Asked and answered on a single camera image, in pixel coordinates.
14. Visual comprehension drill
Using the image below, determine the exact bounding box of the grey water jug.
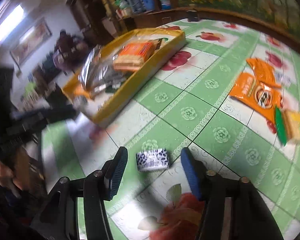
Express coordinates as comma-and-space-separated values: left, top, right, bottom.
127, 0, 144, 14

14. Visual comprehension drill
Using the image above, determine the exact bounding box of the yellow cardboard tray box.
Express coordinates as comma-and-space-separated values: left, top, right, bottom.
62, 28, 186, 128

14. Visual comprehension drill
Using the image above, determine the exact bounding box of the green patterned tablecloth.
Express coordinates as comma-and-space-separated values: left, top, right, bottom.
42, 20, 300, 239

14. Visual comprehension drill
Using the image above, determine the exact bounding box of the black small box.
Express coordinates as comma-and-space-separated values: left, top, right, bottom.
186, 10, 200, 22

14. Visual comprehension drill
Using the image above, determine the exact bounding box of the silver foil snack bag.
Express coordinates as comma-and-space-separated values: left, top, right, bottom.
78, 45, 127, 94

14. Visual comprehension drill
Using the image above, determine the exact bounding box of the orange cracker pack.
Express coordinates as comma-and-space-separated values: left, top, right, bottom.
113, 41, 155, 72

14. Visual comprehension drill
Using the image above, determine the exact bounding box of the framed wall painting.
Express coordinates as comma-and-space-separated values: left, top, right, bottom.
10, 18, 52, 67

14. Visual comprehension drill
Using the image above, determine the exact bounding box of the orange snack bag with logo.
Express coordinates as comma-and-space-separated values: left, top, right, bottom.
229, 72, 282, 124

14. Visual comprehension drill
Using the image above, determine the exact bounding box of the seated person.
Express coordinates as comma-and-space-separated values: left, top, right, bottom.
52, 29, 89, 73

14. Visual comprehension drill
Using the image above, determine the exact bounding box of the yellow wafer biscuit pack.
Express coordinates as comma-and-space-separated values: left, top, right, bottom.
275, 108, 300, 146

